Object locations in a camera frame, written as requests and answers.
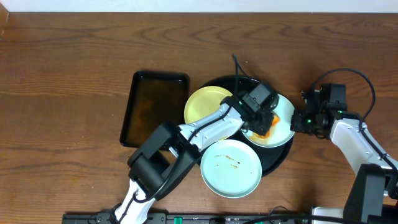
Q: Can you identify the green and orange sponge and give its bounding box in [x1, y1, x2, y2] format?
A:
[249, 113, 280, 139]

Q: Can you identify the light green plate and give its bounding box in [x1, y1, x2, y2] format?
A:
[242, 94, 295, 147]
[200, 139, 262, 198]

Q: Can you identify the light green plate front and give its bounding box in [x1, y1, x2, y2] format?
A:
[200, 139, 262, 198]

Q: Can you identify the yellow plate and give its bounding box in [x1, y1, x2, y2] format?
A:
[184, 86, 233, 124]

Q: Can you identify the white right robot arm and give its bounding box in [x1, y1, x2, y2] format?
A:
[290, 98, 397, 223]

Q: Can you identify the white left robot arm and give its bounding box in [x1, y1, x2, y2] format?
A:
[111, 93, 279, 223]

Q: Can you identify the black rectangular water tray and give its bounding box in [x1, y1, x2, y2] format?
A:
[119, 70, 190, 147]

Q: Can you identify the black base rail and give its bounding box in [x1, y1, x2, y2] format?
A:
[62, 212, 312, 224]

